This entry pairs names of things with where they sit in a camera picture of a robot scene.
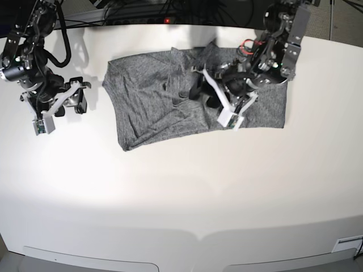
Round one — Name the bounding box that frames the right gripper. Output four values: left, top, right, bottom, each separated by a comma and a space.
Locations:
20, 73, 91, 119

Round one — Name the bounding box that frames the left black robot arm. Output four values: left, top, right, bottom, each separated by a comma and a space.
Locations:
189, 1, 319, 114

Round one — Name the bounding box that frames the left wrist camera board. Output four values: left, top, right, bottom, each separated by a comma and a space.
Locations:
217, 108, 244, 131

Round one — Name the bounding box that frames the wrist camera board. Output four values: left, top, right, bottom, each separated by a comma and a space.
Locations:
217, 108, 244, 131
32, 116, 56, 135

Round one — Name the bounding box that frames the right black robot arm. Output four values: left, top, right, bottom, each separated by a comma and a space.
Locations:
1, 1, 91, 119

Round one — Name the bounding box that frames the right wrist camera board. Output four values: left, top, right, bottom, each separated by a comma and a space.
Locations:
32, 116, 56, 135

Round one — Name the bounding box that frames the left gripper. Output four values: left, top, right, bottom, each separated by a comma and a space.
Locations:
188, 61, 258, 116

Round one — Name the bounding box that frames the grey long-sleeve T-shirt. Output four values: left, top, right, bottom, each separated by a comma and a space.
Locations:
103, 42, 288, 151

